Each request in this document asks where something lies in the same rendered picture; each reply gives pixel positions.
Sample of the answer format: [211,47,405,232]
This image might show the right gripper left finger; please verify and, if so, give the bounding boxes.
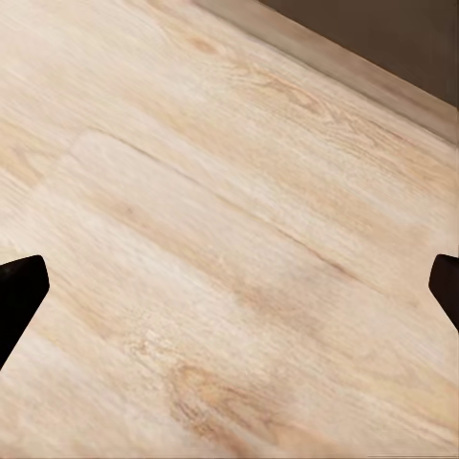
[0,254,50,368]

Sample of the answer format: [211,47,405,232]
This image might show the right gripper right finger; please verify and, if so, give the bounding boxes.
[428,254,459,332]

